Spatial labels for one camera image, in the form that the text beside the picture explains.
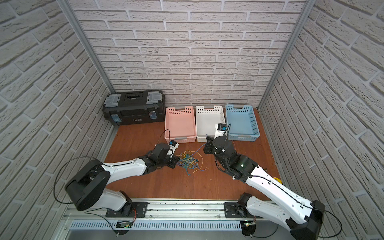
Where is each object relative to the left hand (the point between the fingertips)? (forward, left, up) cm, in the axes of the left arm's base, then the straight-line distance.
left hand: (181, 157), depth 88 cm
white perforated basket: (+31, -17, -3) cm, 36 cm away
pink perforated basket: (+30, +2, -5) cm, 30 cm away
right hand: (0, -15, +22) cm, 26 cm away
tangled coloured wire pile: (-3, -6, +1) cm, 7 cm away
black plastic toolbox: (+31, +32, +11) cm, 46 cm away
